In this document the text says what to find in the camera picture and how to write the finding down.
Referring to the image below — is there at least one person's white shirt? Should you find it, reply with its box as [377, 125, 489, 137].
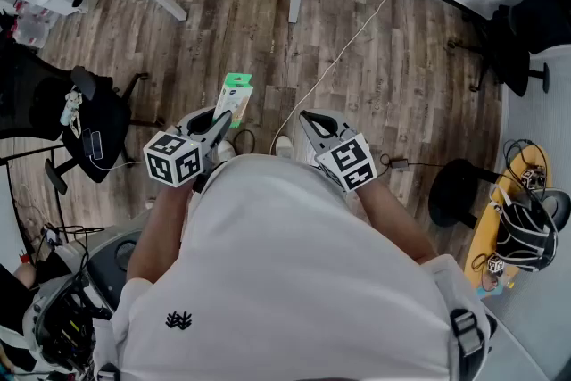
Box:
[91, 153, 499, 381]

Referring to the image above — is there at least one green and white packet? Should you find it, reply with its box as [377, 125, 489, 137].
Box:
[212, 73, 254, 129]

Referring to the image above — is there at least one black grey harness strap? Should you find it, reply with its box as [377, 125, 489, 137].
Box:
[95, 363, 121, 381]
[449, 308, 487, 359]

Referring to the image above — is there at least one black office chair with armrests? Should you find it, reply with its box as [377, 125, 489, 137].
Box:
[0, 53, 151, 195]

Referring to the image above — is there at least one clear plastic bin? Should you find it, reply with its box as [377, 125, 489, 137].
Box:
[11, 6, 59, 49]

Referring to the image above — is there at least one person's left white shoe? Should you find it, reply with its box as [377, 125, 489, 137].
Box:
[217, 139, 236, 162]

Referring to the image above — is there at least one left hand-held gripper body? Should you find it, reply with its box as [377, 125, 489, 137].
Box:
[143, 129, 224, 194]

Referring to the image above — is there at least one black round stool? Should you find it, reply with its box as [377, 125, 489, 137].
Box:
[427, 158, 501, 229]

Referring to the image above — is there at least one long white floor cable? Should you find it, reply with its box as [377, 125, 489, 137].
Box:
[269, 0, 443, 155]

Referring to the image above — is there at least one person's right white shoe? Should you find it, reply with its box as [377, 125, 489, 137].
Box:
[273, 135, 294, 158]

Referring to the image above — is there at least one person's white shoe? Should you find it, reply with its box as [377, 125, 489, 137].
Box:
[217, 139, 236, 162]
[273, 135, 294, 158]

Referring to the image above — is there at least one grey machine with cables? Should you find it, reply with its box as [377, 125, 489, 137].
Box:
[21, 209, 151, 376]

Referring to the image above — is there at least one black white head harness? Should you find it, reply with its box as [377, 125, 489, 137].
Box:
[488, 186, 559, 274]

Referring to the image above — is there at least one black power adapter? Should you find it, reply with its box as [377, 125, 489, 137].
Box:
[378, 153, 447, 170]

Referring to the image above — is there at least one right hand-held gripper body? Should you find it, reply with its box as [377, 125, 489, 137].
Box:
[314, 122, 378, 193]

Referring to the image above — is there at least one yellow round table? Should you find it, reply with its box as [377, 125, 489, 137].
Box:
[462, 142, 554, 295]

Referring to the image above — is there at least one thin white charging cable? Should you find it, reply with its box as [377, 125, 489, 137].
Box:
[91, 156, 148, 171]

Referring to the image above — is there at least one black swivel office chair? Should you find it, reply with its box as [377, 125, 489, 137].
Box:
[445, 0, 571, 99]

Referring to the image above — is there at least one black power bank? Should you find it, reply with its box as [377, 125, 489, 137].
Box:
[81, 128, 105, 161]

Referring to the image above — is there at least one person's right forearm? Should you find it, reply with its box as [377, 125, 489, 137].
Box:
[352, 176, 441, 267]

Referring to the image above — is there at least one person's left forearm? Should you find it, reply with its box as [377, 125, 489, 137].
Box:
[126, 180, 197, 285]

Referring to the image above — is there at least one white cloth bundle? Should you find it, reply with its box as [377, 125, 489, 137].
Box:
[60, 85, 85, 136]

